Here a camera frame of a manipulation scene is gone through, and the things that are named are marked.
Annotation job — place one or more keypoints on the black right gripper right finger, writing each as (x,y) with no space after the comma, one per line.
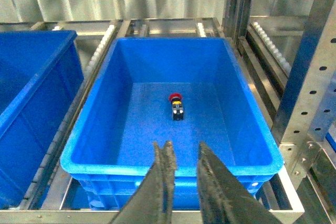
(222,198)

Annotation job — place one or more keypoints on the metal roller rack frame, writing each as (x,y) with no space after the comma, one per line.
(286,49)

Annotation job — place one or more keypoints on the blue target plastic bin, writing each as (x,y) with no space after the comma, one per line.
(110,149)

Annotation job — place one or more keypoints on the blue middle plastic bin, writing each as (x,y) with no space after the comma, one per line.
(40,77)

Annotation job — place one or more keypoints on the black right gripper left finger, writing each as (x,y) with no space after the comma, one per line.
(153,200)

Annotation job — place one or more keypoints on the red mushroom push button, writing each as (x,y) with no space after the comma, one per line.
(175,100)

